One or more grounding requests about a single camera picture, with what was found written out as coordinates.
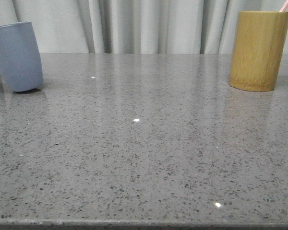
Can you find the blue plastic cup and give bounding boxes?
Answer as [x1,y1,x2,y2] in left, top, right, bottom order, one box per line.
[0,22,43,92]

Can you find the pink chopstick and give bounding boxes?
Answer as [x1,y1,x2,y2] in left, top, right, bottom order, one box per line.
[279,0,288,12]

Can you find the bamboo wooden cup holder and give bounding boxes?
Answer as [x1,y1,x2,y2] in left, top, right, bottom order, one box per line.
[228,11,288,92]

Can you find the grey curtain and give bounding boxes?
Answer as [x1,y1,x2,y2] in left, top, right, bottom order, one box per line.
[0,0,284,54]

